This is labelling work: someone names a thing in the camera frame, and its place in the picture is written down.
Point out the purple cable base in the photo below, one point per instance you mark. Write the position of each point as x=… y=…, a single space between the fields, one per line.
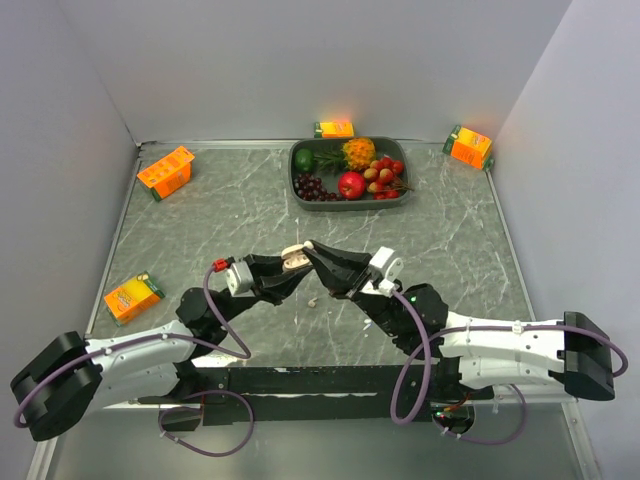
x=445 y=430
x=164 y=433

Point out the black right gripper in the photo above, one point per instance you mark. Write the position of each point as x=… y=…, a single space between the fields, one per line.
x=345 y=272

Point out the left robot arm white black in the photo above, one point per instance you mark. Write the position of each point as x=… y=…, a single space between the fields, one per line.
x=73 y=376

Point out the dark purple grape bunch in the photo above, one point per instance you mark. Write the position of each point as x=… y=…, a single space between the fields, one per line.
x=311 y=188

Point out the orange juice box back centre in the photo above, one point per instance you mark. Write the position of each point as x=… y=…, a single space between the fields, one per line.
x=334 y=129

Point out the red apple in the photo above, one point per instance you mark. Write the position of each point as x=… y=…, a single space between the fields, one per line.
x=352 y=185

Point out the green lime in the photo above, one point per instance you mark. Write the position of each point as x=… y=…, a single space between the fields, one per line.
x=304 y=160

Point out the orange juice box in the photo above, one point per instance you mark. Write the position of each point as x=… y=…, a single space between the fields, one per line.
x=469 y=147
x=334 y=129
x=132 y=298
x=167 y=175

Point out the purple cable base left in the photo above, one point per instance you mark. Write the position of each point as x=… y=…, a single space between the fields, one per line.
x=164 y=433

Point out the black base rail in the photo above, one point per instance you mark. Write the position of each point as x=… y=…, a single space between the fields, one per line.
x=286 y=394

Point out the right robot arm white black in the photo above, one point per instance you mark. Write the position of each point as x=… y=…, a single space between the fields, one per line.
x=571 y=354

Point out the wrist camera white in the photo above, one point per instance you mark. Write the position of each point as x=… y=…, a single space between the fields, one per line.
x=382 y=273
x=237 y=274

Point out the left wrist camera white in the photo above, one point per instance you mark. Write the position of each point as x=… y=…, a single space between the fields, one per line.
x=237 y=274

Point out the dark grey fruit tray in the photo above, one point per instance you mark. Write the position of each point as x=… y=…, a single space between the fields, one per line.
x=383 y=145

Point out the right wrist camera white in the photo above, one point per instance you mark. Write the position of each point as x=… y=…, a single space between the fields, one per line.
x=382 y=273

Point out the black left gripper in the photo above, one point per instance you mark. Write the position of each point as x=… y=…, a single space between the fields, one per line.
x=272 y=283

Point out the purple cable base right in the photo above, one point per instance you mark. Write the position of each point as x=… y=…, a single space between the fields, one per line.
x=445 y=430

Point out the small pineapple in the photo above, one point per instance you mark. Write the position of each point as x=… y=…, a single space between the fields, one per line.
x=353 y=155

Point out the orange juice box near left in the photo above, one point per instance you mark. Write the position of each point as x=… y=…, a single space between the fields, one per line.
x=132 y=298

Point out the orange juice box far right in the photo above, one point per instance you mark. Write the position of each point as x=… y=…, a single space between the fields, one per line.
x=469 y=147

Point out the orange juice box far left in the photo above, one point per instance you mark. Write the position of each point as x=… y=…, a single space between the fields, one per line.
x=167 y=175

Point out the pink earbuds charging case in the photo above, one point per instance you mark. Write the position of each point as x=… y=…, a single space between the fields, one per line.
x=294 y=258

